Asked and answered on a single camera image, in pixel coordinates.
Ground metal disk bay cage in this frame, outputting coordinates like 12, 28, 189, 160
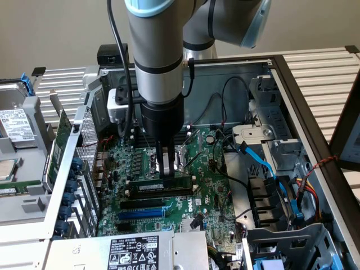
242, 222, 348, 270
231, 75, 308, 173

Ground black expansion slot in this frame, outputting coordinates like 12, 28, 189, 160
119, 197, 164, 211

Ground blue SATA wire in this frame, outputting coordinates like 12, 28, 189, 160
238, 141, 304, 222

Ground green RAM stick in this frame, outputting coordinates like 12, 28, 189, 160
0, 179, 43, 196
128, 174, 195, 193

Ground silver CPU chip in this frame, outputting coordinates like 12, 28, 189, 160
0, 157, 19, 182

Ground red black twisted wire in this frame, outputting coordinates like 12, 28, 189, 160
305, 155, 339, 173

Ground blue disk caddy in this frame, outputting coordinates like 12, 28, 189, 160
20, 71, 36, 100

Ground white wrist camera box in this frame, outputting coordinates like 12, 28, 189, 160
106, 85, 143, 124

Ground green graphics card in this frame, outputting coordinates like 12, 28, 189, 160
44, 89, 74, 184

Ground silver hard disk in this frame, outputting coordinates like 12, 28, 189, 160
0, 83, 39, 149

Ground CPU socket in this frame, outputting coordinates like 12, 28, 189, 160
145, 142, 188, 176

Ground blue expansion slot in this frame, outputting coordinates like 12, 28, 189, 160
117, 207, 166, 221

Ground black box device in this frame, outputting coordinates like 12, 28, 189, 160
96, 44, 131, 66

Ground grey parts rack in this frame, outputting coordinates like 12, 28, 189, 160
0, 95, 59, 219

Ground grey power supply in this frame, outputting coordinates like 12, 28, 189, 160
49, 229, 210, 270

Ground short black wrist cable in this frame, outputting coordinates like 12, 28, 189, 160
181, 57, 196, 99

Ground blue card retention clip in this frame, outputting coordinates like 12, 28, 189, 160
61, 192, 77, 206
54, 219, 70, 236
65, 179, 80, 194
71, 156, 86, 170

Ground open PC case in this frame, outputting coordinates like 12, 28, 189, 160
42, 54, 360, 270

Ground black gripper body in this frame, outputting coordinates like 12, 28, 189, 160
139, 96, 186, 142

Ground dark framed screen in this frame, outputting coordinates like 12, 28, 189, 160
328, 80, 360, 172

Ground black case fan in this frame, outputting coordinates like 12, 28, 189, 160
246, 174, 298, 229

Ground green motherboard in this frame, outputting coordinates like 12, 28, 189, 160
96, 127, 237, 249

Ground coloured power wires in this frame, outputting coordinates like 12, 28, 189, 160
294, 174, 323, 223

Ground black camera cable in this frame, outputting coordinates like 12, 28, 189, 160
106, 0, 135, 139

